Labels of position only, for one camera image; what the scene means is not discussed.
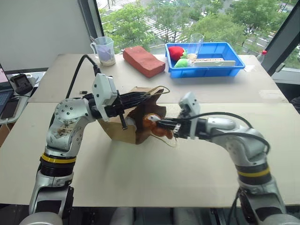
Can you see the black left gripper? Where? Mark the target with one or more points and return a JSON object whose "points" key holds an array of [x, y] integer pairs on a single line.
{"points": [[114, 110]]}

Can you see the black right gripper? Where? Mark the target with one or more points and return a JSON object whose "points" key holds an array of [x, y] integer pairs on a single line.
{"points": [[184, 129]]}

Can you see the orange plush toy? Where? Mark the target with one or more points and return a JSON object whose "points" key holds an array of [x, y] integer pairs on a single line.
{"points": [[162, 134]]}

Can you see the brown paper bag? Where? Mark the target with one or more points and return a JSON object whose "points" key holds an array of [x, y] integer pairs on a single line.
{"points": [[119, 131]]}

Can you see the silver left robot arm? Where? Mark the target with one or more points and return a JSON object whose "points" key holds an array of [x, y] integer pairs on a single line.
{"points": [[68, 131]]}

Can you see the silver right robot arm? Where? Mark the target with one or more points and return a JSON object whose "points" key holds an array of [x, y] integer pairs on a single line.
{"points": [[248, 145]]}

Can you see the green plush toy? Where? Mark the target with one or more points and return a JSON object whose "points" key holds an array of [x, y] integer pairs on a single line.
{"points": [[182, 63]]}

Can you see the red strawberry plush toy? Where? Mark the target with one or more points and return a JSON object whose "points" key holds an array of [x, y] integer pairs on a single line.
{"points": [[175, 52]]}

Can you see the red brick-shaped block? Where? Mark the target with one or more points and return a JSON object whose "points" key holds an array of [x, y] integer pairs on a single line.
{"points": [[143, 61]]}

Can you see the small black plug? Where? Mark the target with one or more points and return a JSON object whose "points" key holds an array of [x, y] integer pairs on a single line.
{"points": [[83, 92]]}

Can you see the clear plastic measuring cup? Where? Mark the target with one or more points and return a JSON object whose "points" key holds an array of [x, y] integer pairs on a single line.
{"points": [[105, 52]]}

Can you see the blue plastic bin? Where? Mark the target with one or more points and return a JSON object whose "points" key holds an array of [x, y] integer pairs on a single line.
{"points": [[206, 71]]}

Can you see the white flat box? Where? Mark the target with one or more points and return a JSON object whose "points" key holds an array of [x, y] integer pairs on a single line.
{"points": [[211, 62]]}

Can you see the black electronic device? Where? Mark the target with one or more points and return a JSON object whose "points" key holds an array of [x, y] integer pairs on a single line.
{"points": [[22, 84]]}

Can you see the red-capped plastic bottle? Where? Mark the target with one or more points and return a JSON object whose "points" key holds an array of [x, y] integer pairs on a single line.
{"points": [[262, 56]]}

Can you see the dark smartphone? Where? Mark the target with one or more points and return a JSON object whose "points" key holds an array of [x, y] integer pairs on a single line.
{"points": [[9, 109]]}

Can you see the laptop computer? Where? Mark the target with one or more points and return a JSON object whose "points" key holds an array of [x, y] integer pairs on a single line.
{"points": [[4, 93]]}

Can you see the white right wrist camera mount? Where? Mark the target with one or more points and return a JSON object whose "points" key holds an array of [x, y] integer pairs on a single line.
{"points": [[192, 103]]}

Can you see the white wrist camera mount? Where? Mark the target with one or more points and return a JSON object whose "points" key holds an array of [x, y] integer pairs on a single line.
{"points": [[192, 103], [100, 91]]}

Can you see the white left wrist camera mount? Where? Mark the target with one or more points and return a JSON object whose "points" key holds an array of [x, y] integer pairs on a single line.
{"points": [[100, 91]]}

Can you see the dark window frame post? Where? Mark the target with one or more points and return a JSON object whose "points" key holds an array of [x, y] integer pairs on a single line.
{"points": [[283, 39], [90, 23]]}

